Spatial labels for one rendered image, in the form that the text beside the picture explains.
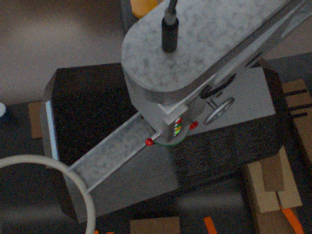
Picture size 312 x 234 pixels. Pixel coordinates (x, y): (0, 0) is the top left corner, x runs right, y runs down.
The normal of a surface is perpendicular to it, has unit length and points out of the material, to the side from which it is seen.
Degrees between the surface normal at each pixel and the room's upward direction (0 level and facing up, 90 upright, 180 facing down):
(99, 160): 2
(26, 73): 0
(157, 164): 45
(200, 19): 0
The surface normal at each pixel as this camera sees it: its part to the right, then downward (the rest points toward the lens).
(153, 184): 0.17, 0.47
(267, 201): -0.01, -0.25
